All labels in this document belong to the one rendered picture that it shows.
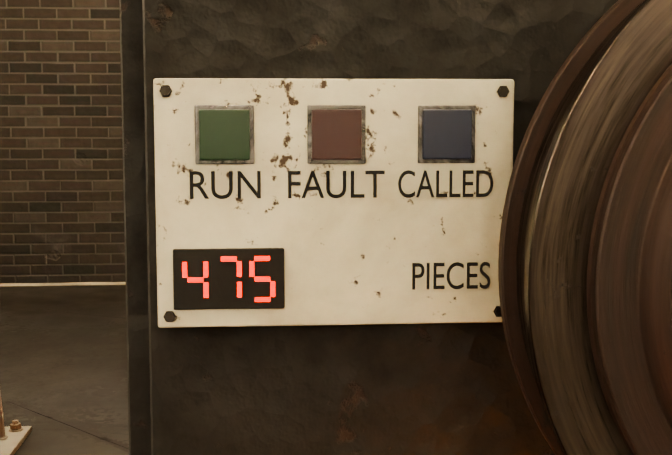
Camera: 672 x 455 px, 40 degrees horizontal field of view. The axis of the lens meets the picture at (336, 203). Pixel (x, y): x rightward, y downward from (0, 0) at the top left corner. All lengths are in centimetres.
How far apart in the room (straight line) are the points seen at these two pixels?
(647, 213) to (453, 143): 17
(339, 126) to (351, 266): 10
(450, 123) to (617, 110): 15
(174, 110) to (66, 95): 612
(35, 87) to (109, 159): 71
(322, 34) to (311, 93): 5
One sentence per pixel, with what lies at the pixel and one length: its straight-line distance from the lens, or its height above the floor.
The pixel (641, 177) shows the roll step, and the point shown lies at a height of 118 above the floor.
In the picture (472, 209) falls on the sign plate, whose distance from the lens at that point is 68.
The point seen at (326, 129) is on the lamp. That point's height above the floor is 120.
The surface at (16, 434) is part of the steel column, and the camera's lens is 374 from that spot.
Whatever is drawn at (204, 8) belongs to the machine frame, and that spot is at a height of 129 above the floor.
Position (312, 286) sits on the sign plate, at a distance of 68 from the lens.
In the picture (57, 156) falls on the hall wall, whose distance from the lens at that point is 680.
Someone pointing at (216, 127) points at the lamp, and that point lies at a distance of 66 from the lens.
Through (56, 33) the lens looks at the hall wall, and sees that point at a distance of 682.
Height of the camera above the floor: 121
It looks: 5 degrees down
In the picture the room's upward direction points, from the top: straight up
